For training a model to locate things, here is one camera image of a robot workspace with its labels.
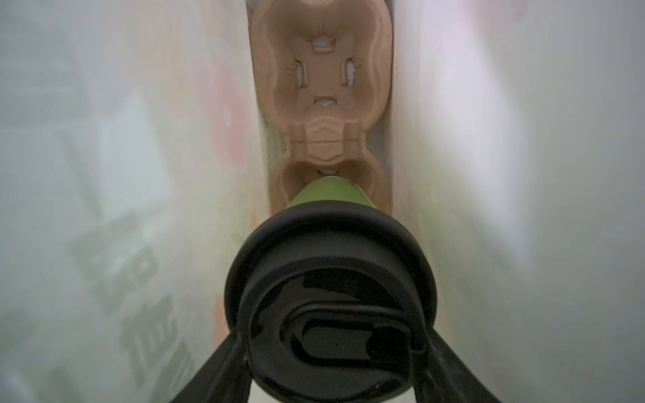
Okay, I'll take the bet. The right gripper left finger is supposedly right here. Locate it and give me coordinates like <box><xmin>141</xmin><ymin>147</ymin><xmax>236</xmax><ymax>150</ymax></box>
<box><xmin>171</xmin><ymin>332</ymin><xmax>252</xmax><ymax>403</ymax></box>

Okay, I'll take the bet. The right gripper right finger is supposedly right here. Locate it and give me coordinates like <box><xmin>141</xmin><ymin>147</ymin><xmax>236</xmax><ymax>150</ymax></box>
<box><xmin>413</xmin><ymin>327</ymin><xmax>501</xmax><ymax>403</ymax></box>

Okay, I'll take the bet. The brown pulp carrier single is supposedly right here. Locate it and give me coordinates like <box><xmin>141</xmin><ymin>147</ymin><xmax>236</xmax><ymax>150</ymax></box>
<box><xmin>250</xmin><ymin>1</ymin><xmax>393</xmax><ymax>212</ymax></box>

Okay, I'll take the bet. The white paper takeout bag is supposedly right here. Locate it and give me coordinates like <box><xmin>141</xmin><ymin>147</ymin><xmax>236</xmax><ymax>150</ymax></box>
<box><xmin>1</xmin><ymin>1</ymin><xmax>644</xmax><ymax>402</ymax></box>

